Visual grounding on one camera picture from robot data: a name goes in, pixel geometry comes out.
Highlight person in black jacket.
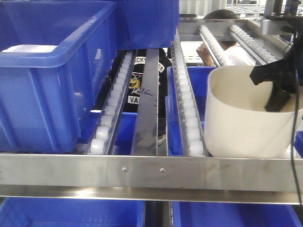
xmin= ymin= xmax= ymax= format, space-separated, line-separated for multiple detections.
xmin=93 ymin=48 xmax=172 ymax=145

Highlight large blue crate on rollers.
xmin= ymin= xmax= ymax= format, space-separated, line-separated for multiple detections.
xmin=0 ymin=0 xmax=116 ymax=153

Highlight blue crate lower right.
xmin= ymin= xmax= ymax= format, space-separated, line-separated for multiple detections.
xmin=172 ymin=201 xmax=303 ymax=227

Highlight black cable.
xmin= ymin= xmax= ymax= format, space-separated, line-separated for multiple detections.
xmin=289 ymin=33 xmax=303 ymax=206

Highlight blue crate lower left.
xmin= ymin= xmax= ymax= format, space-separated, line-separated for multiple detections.
xmin=0 ymin=197 xmax=145 ymax=227

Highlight person in white shirt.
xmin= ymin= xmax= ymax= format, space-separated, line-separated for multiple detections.
xmin=196 ymin=9 xmax=256 ymax=66

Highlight middle white roller track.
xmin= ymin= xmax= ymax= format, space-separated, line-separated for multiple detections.
xmin=171 ymin=34 xmax=209 ymax=157

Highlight white plastic bin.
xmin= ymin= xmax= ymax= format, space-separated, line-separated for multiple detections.
xmin=204 ymin=66 xmax=303 ymax=158

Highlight blue crate upper middle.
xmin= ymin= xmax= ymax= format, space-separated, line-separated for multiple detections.
xmin=116 ymin=0 xmax=179 ymax=50

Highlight steel front shelf rail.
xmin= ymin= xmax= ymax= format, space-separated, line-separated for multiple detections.
xmin=0 ymin=153 xmax=300 ymax=204

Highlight white roller track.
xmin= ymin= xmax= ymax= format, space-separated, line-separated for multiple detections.
xmin=86 ymin=50 xmax=137 ymax=155
xmin=171 ymin=34 xmax=209 ymax=157

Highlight blue crate beneath left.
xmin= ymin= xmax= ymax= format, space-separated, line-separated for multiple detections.
xmin=73 ymin=112 xmax=137 ymax=155

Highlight left white roller track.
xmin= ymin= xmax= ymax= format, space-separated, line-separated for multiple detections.
xmin=86 ymin=50 xmax=137 ymax=155

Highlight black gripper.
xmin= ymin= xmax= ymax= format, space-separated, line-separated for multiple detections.
xmin=250 ymin=33 xmax=303 ymax=112

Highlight upper shelf roller tracks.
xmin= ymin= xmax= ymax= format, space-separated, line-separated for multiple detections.
xmin=177 ymin=19 xmax=293 ymax=66

